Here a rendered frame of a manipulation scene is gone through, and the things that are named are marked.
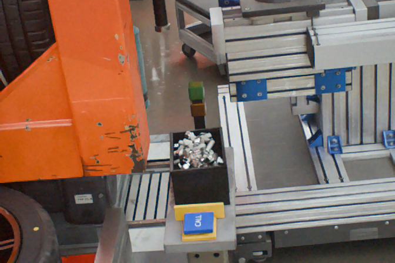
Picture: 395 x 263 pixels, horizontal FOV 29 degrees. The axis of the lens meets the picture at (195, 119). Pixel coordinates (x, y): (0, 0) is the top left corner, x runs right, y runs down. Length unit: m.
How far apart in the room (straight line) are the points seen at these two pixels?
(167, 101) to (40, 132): 1.58
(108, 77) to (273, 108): 1.14
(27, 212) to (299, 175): 0.93
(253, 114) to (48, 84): 1.12
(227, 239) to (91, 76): 0.50
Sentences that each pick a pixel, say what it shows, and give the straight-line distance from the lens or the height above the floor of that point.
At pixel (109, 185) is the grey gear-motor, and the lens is 2.27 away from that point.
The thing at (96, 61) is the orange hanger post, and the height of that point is 0.84.
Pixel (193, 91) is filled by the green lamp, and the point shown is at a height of 0.65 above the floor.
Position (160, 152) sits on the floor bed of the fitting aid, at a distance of 2.92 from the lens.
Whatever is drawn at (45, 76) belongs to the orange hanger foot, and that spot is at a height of 0.80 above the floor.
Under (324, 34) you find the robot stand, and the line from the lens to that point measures 2.11.
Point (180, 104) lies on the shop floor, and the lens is 3.42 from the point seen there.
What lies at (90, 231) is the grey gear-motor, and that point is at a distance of 2.34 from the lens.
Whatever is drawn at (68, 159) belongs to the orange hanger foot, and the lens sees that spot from 1.97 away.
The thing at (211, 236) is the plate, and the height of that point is 0.46.
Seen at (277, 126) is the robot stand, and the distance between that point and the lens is 2.75.
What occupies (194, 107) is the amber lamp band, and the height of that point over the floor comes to 0.60.
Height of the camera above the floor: 1.55
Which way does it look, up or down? 28 degrees down
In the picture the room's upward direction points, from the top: 7 degrees counter-clockwise
